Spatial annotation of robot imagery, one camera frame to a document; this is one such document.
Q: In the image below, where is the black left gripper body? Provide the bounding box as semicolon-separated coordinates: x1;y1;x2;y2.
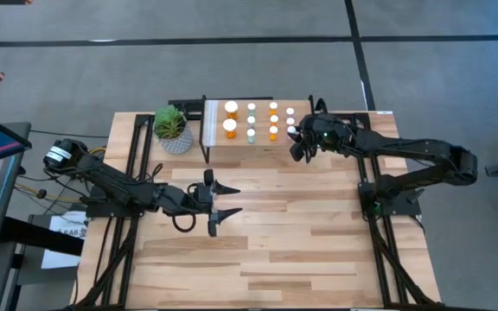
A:
187;184;210;216

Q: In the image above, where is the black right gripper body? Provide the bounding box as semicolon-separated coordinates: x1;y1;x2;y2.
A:
313;114;352;152

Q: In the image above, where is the large orange medicine bottle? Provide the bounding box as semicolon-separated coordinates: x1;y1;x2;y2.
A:
222;117;238;140
224;99;239;121

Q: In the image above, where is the black floor cable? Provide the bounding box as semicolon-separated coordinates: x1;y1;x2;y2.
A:
29;128;110;140

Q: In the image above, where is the potted succulent plant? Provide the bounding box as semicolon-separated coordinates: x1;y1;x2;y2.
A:
152;105;195;156

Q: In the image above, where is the white paper sheet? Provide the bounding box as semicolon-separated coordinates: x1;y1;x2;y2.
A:
40;210;89;270

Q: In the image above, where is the black aluminium rig frame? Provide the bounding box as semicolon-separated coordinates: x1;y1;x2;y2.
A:
70;94;444;311

